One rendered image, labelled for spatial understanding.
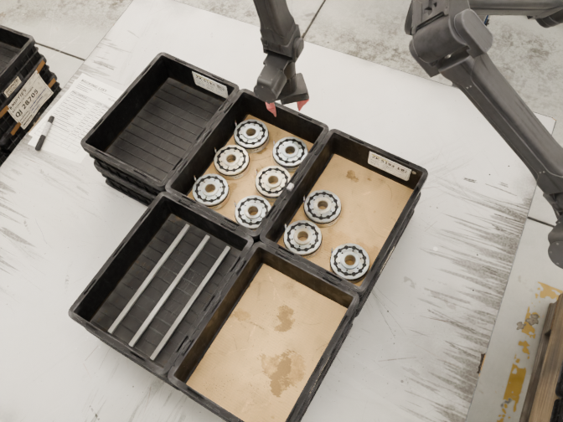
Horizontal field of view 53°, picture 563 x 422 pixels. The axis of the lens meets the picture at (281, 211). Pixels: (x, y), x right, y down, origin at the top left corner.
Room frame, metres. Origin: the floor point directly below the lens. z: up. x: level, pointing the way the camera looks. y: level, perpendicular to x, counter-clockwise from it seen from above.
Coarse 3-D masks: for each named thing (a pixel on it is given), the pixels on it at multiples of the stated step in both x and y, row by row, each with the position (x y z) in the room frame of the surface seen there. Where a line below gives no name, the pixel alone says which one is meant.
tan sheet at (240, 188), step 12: (276, 132) 1.00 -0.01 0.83; (288, 132) 0.99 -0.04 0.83; (228, 144) 0.97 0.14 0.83; (312, 144) 0.94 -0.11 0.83; (252, 156) 0.92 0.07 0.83; (264, 156) 0.92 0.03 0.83; (252, 168) 0.88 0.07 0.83; (228, 180) 0.85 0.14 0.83; (240, 180) 0.84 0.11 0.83; (252, 180) 0.84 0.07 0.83; (192, 192) 0.82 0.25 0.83; (240, 192) 0.80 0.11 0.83; (252, 192) 0.80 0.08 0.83; (228, 204) 0.77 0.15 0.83; (228, 216) 0.73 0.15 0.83
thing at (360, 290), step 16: (320, 144) 0.87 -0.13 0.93; (368, 144) 0.86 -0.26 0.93; (400, 160) 0.80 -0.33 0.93; (304, 176) 0.78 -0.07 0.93; (288, 192) 0.73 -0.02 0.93; (416, 192) 0.69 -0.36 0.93; (272, 224) 0.64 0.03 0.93; (400, 224) 0.60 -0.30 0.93; (384, 256) 0.53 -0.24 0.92; (320, 272) 0.50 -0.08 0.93; (368, 272) 0.49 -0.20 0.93; (352, 288) 0.45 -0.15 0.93
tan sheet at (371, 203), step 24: (336, 168) 0.85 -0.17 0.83; (360, 168) 0.84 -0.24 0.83; (336, 192) 0.77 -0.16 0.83; (360, 192) 0.77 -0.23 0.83; (384, 192) 0.76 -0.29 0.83; (408, 192) 0.75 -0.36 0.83; (360, 216) 0.69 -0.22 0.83; (384, 216) 0.68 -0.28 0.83; (336, 240) 0.62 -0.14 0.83; (360, 240) 0.62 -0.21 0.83; (384, 240) 0.61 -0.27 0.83
